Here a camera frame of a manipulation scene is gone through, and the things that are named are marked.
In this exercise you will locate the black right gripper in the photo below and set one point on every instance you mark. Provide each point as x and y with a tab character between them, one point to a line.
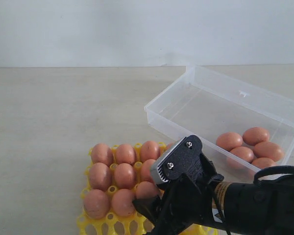
185	202

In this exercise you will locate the brown egg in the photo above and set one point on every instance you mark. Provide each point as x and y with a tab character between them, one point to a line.
125	153
270	150
169	146
145	170
229	141
125	176
122	202
242	152
96	204
149	150
255	135
146	190
102	153
262	163
100	176

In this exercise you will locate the clear plastic container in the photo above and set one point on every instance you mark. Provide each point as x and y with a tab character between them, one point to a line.
206	103

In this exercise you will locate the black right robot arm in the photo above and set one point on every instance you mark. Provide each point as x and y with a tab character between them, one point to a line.
264	207

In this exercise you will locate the yellow plastic egg tray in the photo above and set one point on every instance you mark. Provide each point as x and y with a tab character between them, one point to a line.
135	224

